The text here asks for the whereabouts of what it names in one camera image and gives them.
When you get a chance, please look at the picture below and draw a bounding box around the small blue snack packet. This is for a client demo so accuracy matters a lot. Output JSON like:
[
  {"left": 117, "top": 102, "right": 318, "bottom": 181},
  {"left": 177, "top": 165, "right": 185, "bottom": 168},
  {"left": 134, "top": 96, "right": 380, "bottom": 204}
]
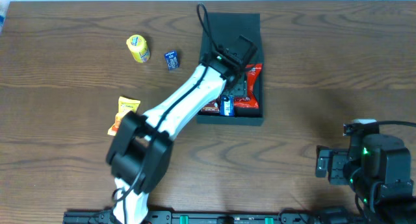
[{"left": 164, "top": 50, "right": 179, "bottom": 70}]

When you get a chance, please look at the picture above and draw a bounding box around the red Hello Panda box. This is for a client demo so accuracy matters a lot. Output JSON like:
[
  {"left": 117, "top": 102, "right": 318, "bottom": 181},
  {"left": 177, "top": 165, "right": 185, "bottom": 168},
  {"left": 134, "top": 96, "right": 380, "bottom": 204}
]
[{"left": 200, "top": 99, "right": 220, "bottom": 115}]

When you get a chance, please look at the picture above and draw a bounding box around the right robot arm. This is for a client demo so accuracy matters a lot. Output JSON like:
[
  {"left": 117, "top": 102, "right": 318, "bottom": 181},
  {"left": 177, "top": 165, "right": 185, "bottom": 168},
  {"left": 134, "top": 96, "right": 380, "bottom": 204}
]
[{"left": 315, "top": 134, "right": 415, "bottom": 223}]

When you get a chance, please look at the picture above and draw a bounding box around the yellow orange snack bag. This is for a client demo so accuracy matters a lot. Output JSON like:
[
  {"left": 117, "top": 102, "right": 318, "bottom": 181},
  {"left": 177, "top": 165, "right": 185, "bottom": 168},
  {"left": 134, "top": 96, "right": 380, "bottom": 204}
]
[{"left": 107, "top": 96, "right": 141, "bottom": 136}]

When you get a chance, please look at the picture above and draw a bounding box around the red Hacks candy bag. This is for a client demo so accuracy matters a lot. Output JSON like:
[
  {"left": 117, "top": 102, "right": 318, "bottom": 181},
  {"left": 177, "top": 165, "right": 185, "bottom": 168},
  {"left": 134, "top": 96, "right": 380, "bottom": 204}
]
[{"left": 233, "top": 63, "right": 263, "bottom": 109}]

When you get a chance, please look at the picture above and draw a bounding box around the yellow candy canister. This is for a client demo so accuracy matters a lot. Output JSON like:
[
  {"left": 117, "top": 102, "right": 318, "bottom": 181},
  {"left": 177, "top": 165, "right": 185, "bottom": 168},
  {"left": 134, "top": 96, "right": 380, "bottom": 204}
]
[{"left": 126, "top": 34, "right": 151, "bottom": 63}]

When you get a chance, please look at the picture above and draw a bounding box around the blue Oreo cookie pack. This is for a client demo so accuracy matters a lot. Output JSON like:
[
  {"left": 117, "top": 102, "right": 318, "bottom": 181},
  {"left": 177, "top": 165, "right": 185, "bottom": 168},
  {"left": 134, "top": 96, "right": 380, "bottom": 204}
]
[{"left": 220, "top": 95, "right": 235, "bottom": 117}]

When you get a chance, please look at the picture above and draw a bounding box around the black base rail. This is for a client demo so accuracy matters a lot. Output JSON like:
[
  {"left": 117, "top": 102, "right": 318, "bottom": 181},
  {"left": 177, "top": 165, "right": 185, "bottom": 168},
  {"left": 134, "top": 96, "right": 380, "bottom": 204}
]
[{"left": 62, "top": 205, "right": 328, "bottom": 224}]

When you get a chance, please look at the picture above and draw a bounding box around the dark green gift box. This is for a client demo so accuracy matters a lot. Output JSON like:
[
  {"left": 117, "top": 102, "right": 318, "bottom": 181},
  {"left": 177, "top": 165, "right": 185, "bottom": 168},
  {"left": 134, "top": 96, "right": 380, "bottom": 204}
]
[{"left": 196, "top": 13, "right": 264, "bottom": 126}]

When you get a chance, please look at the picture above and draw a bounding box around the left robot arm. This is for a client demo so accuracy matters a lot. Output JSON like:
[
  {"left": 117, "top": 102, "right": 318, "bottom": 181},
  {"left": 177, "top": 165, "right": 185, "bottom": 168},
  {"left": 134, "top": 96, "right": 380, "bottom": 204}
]
[{"left": 106, "top": 53, "right": 250, "bottom": 223}]

